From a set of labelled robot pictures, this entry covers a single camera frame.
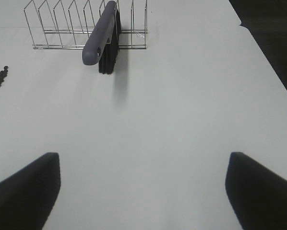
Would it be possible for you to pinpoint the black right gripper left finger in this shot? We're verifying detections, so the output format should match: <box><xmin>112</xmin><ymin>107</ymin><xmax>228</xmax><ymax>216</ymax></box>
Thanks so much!
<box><xmin>0</xmin><ymin>152</ymin><xmax>60</xmax><ymax>230</ymax></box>

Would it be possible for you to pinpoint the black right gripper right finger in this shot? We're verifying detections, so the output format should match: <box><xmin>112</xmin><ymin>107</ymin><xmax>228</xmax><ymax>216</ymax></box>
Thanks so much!
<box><xmin>225</xmin><ymin>152</ymin><xmax>287</xmax><ymax>230</ymax></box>

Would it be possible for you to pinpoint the purple hand brush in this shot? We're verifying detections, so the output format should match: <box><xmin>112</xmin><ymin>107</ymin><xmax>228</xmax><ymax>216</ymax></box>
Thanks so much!
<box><xmin>82</xmin><ymin>0</ymin><xmax>121</xmax><ymax>74</ymax></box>

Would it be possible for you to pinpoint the metal wire rack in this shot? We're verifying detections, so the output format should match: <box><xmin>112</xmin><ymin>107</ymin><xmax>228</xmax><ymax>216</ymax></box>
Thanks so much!
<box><xmin>23</xmin><ymin>0</ymin><xmax>148</xmax><ymax>50</ymax></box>

